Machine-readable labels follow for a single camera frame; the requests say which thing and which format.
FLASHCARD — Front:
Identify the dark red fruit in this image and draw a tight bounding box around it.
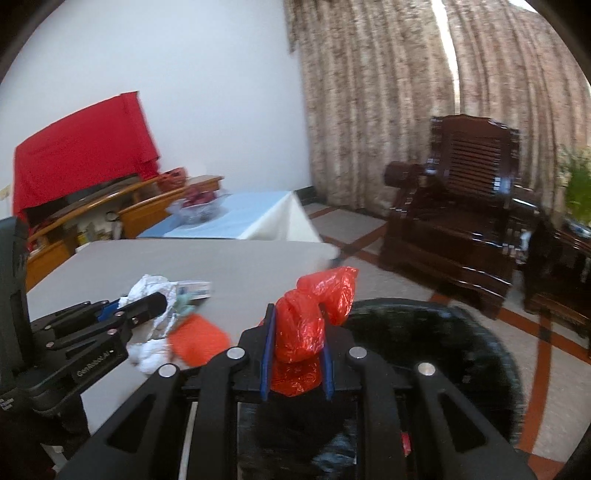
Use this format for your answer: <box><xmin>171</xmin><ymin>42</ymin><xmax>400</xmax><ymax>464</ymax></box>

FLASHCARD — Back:
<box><xmin>183</xmin><ymin>185</ymin><xmax>218</xmax><ymax>208</ymax></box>

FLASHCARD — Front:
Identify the red plastic bag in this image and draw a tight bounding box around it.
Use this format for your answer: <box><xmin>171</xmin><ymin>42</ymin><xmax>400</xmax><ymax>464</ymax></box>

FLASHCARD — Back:
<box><xmin>259</xmin><ymin>266</ymin><xmax>359</xmax><ymax>398</ymax></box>

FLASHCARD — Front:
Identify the blue and white paper cup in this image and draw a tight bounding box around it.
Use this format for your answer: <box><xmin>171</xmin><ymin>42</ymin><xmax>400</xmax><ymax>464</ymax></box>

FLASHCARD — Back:
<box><xmin>178</xmin><ymin>279</ymin><xmax>213</xmax><ymax>303</ymax></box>

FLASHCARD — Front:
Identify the cut glass bowl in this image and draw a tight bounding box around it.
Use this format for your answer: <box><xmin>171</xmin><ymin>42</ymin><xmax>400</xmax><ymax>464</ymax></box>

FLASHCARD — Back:
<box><xmin>166</xmin><ymin>193</ymin><xmax>229</xmax><ymax>227</ymax></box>

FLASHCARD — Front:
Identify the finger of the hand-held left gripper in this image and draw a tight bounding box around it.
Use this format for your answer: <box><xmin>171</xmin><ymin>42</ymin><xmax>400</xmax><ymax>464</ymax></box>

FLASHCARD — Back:
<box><xmin>28</xmin><ymin>298</ymin><xmax>123</xmax><ymax>341</ymax></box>
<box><xmin>27</xmin><ymin>292</ymin><xmax>168</xmax><ymax>408</ymax></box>

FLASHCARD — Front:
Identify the dark wooden armchair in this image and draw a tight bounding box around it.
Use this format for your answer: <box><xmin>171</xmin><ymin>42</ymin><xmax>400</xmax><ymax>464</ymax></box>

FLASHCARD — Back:
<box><xmin>379</xmin><ymin>114</ymin><xmax>543</xmax><ymax>319</ymax></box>

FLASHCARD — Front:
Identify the black trash bin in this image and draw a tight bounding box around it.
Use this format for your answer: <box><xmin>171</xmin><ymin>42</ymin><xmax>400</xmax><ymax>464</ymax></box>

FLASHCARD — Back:
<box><xmin>238</xmin><ymin>298</ymin><xmax>525</xmax><ymax>480</ymax></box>

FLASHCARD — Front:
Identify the orange foam net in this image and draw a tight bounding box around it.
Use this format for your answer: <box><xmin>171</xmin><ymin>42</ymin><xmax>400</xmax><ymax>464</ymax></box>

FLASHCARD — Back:
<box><xmin>167</xmin><ymin>315</ymin><xmax>232</xmax><ymax>368</ymax></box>

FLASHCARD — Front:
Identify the white paper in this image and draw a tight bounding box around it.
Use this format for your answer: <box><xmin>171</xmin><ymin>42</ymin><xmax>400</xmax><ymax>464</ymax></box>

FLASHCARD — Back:
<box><xmin>121</xmin><ymin>274</ymin><xmax>185</xmax><ymax>374</ymax></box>

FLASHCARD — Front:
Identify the light blue tablecloth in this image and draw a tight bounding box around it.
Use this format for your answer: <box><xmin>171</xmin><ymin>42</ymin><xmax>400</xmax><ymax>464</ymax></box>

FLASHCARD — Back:
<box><xmin>137</xmin><ymin>190</ymin><xmax>324</xmax><ymax>243</ymax></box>

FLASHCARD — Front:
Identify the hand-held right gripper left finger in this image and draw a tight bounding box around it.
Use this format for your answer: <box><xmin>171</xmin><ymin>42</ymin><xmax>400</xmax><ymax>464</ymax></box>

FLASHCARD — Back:
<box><xmin>55</xmin><ymin>304</ymin><xmax>278</xmax><ymax>480</ymax></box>

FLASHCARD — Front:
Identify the dark wooden side table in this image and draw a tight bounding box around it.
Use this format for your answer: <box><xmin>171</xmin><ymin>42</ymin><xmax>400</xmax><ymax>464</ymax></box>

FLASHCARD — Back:
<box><xmin>522</xmin><ymin>217</ymin><xmax>591</xmax><ymax>361</ymax></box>

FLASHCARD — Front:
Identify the light wooden cabinet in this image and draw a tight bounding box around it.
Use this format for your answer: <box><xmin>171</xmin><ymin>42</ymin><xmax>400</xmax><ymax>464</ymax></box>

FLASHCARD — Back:
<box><xmin>25</xmin><ymin>174</ymin><xmax>225</xmax><ymax>289</ymax></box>

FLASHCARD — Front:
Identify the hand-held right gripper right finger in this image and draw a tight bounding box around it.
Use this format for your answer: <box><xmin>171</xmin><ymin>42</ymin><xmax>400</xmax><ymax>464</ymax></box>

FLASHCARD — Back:
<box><xmin>321</xmin><ymin>336</ymin><xmax>540</xmax><ymax>480</ymax></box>

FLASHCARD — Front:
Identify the green potted plant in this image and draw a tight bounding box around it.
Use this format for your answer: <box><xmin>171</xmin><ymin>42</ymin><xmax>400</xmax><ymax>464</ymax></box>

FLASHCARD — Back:
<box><xmin>556</xmin><ymin>145</ymin><xmax>591</xmax><ymax>236</ymax></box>

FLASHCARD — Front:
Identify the reddish-brown crumpled bag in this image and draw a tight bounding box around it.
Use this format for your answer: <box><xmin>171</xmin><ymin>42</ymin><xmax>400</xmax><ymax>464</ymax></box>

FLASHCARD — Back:
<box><xmin>157</xmin><ymin>167</ymin><xmax>188</xmax><ymax>190</ymax></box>

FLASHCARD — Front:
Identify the beige patterned curtain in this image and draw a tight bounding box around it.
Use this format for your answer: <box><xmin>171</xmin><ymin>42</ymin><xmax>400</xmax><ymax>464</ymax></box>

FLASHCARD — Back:
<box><xmin>283</xmin><ymin>0</ymin><xmax>462</xmax><ymax>217</ymax></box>
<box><xmin>441</xmin><ymin>0</ymin><xmax>591</xmax><ymax>155</ymax></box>

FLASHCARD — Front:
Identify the red cloth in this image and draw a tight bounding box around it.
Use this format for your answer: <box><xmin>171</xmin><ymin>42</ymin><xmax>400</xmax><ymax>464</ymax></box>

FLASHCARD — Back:
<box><xmin>13</xmin><ymin>91</ymin><xmax>160</xmax><ymax>227</ymax></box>

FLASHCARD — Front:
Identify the black television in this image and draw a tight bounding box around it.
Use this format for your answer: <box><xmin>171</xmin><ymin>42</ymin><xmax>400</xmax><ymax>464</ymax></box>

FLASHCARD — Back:
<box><xmin>21</xmin><ymin>173</ymin><xmax>141</xmax><ymax>222</ymax></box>

